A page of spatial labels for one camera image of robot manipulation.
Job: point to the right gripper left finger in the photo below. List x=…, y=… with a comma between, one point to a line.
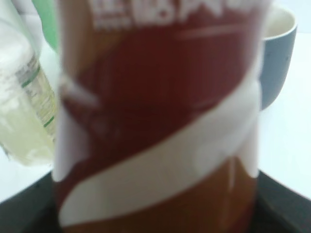
x=33, y=210

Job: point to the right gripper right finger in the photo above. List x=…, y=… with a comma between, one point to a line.
x=280, y=210

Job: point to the yellowish juice bottle white cap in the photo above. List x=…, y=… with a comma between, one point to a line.
x=27, y=101

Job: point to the green soda bottle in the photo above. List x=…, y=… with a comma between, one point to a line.
x=47, y=14

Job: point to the brown coffee bottle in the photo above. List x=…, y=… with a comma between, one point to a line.
x=157, y=129

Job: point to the dark grey mug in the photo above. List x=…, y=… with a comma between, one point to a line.
x=279, y=38

